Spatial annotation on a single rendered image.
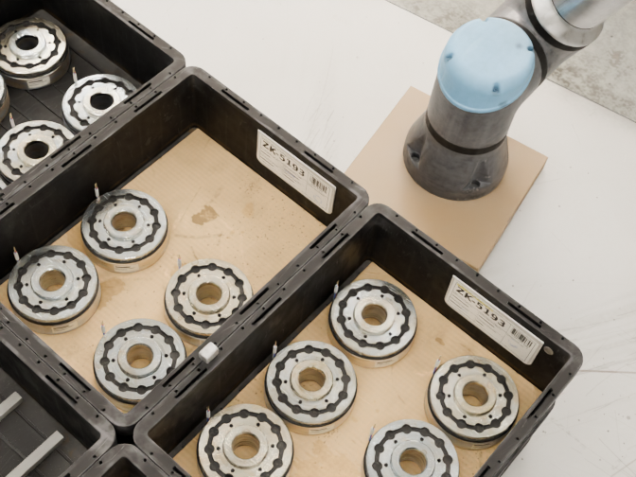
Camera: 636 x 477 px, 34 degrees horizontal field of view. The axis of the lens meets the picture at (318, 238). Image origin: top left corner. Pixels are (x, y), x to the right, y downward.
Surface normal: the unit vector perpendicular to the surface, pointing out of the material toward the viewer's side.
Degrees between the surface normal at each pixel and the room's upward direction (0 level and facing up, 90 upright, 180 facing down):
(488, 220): 1
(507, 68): 7
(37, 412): 0
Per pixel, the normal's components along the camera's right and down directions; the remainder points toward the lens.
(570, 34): 0.18, 0.48
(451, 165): -0.25, 0.59
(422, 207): 0.09, -0.53
